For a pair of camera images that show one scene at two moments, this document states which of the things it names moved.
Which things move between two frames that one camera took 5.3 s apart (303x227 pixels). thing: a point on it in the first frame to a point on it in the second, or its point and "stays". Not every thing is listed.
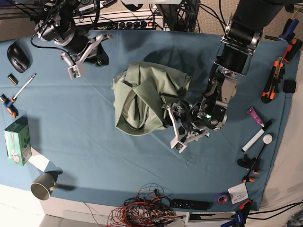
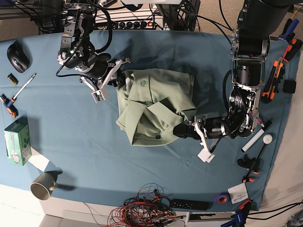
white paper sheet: [38, 160] stays
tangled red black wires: [151, 207] stays
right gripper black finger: [98, 56] to [120, 82]
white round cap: [267, 138] stays
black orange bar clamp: [250, 164] stays
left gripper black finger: [167, 122] to [183, 131]
